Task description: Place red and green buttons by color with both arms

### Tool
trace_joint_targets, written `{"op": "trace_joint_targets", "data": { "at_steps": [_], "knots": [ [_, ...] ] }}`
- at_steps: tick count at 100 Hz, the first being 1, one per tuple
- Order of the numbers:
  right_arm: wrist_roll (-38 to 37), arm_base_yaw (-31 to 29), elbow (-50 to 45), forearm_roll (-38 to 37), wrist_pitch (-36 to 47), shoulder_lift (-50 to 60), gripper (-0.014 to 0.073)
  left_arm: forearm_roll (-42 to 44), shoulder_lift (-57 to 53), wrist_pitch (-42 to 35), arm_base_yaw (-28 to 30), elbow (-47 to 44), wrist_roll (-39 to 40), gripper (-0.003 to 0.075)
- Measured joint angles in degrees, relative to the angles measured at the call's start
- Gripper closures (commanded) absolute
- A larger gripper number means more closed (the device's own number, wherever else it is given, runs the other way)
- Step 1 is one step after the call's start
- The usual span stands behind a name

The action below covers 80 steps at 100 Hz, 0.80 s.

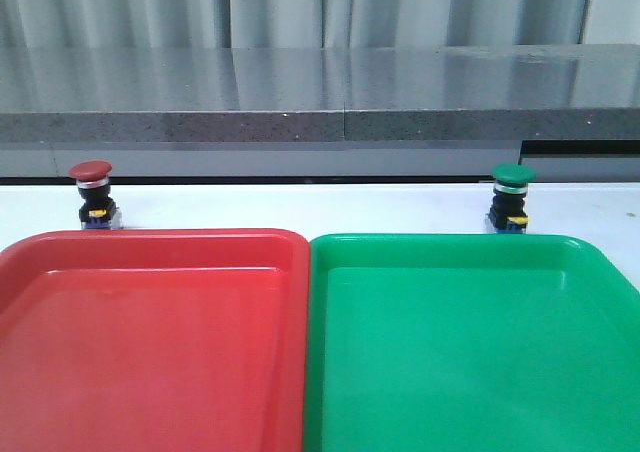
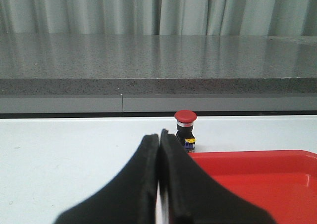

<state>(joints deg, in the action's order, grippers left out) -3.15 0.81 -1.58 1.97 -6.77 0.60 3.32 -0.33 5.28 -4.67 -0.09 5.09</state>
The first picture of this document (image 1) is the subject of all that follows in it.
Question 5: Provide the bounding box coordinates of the green mushroom push button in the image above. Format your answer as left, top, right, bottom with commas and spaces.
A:
485, 163, 537, 234

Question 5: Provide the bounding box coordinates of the red mushroom push button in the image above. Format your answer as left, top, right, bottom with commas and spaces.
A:
68, 160, 123, 230

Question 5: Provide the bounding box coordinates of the green plastic tray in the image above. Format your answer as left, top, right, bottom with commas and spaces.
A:
303, 234, 639, 451

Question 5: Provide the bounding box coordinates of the red plastic tray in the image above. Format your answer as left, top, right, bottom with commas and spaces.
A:
1, 229, 309, 451

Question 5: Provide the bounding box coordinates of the grey stone counter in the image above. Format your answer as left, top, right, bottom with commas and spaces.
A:
1, 45, 639, 183

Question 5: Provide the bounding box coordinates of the white curtain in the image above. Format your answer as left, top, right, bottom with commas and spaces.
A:
1, 0, 590, 49

